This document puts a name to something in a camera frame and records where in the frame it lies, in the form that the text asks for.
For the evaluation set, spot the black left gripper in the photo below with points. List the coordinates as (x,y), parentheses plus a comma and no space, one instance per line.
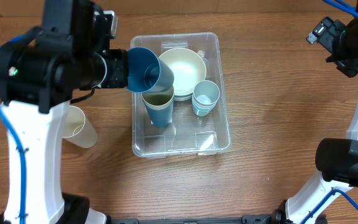
(118,57)

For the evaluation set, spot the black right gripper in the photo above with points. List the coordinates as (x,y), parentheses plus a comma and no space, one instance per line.
(323,34)

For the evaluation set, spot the tall dark blue cup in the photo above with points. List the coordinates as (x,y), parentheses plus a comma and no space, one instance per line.
(147,73)
(160,114)

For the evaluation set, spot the tall beige cup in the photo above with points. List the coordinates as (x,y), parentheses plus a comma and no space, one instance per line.
(78,129)
(158,100)

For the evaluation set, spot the small grey cup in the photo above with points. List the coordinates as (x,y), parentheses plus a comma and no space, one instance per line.
(206,93)

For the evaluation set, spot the small pink cup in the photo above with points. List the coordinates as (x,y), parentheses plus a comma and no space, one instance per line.
(202,107)

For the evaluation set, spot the small light blue cup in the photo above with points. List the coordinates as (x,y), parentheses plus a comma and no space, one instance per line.
(201,111)

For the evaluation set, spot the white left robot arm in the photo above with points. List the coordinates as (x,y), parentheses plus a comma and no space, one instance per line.
(39,71)

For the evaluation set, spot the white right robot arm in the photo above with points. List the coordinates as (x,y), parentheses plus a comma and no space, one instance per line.
(336,160)

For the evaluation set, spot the beige bowl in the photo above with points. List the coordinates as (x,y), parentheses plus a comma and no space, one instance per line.
(188,69)

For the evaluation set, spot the blue-rimmed bowl underneath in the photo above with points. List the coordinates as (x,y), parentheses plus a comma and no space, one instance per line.
(182,98)

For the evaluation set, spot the clear plastic storage bin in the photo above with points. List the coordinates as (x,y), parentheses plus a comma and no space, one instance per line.
(187,133)

